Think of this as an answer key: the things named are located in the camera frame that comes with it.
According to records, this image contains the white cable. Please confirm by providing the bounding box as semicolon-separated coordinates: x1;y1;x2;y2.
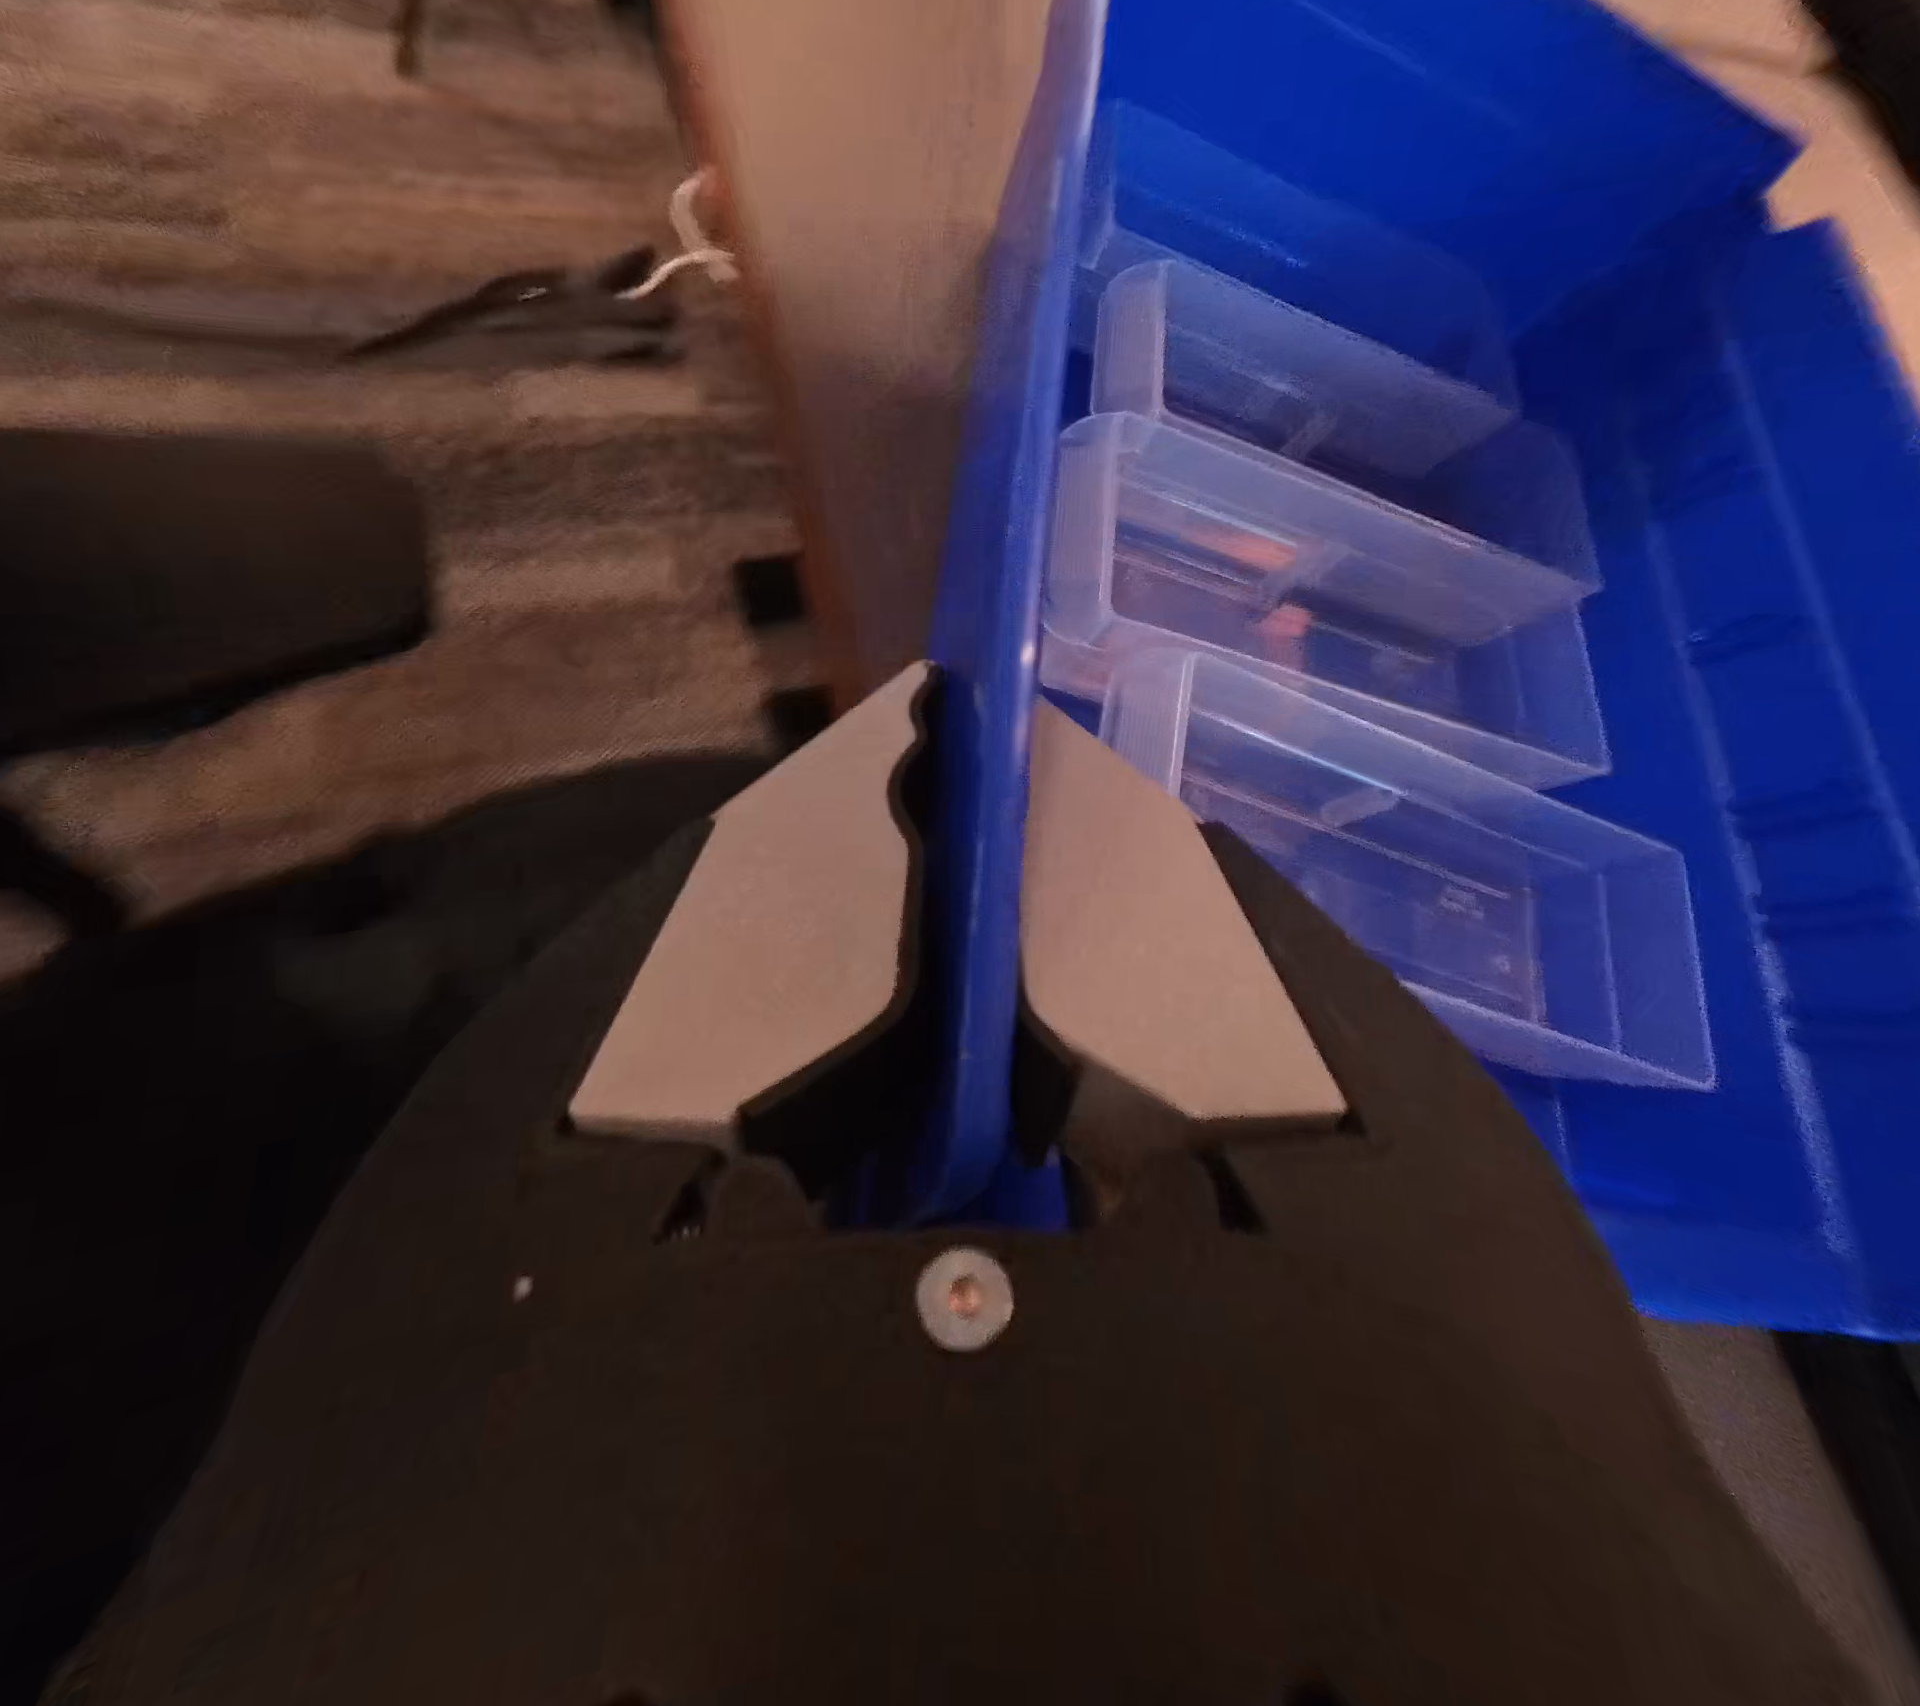
622;171;739;301

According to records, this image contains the black cable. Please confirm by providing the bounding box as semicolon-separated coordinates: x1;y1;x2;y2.
351;250;677;365

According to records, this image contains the clear plastic drawer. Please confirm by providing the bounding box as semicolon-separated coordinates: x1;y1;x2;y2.
1041;412;1614;793
1092;257;1599;597
1079;99;1524;387
1102;647;1719;1093

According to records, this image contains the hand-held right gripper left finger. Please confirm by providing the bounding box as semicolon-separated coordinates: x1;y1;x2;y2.
563;660;947;1130

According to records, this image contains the blue plastic box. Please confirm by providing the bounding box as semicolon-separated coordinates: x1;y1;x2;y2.
831;0;1920;1340

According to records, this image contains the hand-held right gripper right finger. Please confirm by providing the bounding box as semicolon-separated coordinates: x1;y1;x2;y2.
1019;698;1352;1130

